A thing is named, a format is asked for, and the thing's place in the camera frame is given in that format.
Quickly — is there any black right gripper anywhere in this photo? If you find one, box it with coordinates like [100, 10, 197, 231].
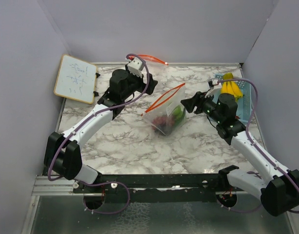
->
[181, 89, 224, 123]

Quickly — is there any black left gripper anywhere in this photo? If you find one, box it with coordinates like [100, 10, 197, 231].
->
[121, 64, 157, 100]

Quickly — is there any clear zip top bag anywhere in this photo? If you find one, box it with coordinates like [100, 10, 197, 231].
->
[126, 55, 169, 75]
[141, 83, 187, 135]

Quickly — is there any pink fake grape bunch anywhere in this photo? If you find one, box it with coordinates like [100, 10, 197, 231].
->
[152, 115, 175, 127]

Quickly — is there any yellow fake banana bunch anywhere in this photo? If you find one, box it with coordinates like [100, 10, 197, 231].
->
[221, 73, 243, 102]

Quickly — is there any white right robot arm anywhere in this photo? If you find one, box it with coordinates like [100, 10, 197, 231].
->
[181, 92, 299, 216]

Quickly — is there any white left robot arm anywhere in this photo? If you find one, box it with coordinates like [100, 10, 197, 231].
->
[44, 69, 158, 193]

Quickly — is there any green fake vegetable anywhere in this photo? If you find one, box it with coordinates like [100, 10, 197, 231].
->
[171, 105, 185, 121]

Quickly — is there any dark purple fake food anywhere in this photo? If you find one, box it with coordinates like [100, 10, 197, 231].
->
[158, 124, 174, 136]

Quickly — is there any light blue plastic basket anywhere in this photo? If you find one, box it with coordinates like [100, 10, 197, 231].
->
[214, 74, 252, 123]

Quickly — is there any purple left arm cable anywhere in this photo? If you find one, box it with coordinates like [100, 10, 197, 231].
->
[47, 53, 150, 215]

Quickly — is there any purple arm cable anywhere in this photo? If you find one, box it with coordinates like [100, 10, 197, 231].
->
[216, 78, 299, 214]
[47, 53, 150, 215]

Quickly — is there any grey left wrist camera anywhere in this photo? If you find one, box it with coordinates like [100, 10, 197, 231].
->
[127, 57, 144, 78]

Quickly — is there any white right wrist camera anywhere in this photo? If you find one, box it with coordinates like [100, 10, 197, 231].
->
[205, 78, 222, 98]

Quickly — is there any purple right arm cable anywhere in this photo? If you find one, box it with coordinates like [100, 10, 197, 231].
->
[216, 78, 299, 214]

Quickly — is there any small whiteboard with wooden frame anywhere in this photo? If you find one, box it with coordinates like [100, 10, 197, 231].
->
[54, 54, 97, 104]

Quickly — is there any black metal base rail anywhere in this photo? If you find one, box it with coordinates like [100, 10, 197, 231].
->
[73, 173, 239, 203]

